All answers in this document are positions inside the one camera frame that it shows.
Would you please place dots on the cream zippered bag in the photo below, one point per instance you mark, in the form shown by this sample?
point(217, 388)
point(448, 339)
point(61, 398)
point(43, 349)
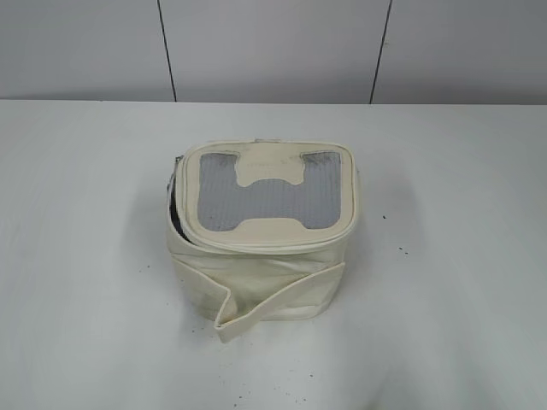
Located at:
point(258, 230)

